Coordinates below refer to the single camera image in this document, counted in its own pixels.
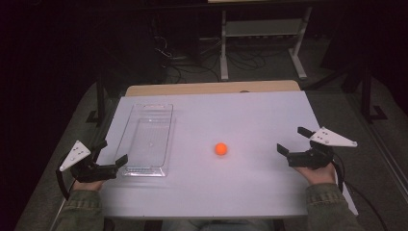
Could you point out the white metal desk frame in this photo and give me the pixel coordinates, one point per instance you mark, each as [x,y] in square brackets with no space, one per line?
[264,29]

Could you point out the orange ball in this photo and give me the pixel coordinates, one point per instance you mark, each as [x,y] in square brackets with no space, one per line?
[221,149]

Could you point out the clear plastic container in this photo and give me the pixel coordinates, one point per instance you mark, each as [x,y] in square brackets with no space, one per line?
[146,144]

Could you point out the person's right hand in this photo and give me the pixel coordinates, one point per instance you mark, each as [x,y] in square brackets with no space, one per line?
[316,175]

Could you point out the wooden table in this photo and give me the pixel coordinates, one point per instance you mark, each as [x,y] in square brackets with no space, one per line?
[211,88]

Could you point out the black metal stand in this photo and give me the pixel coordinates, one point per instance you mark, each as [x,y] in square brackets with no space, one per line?
[100,99]
[367,96]

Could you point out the aluminium floor rail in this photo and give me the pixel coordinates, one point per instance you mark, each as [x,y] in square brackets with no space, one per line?
[381,150]

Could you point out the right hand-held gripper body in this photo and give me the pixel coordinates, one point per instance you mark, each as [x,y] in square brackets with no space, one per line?
[316,150]

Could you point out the person's left hand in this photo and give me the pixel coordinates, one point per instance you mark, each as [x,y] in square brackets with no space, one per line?
[87,185]

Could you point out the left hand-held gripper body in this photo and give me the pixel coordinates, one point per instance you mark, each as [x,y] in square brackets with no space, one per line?
[91,171]

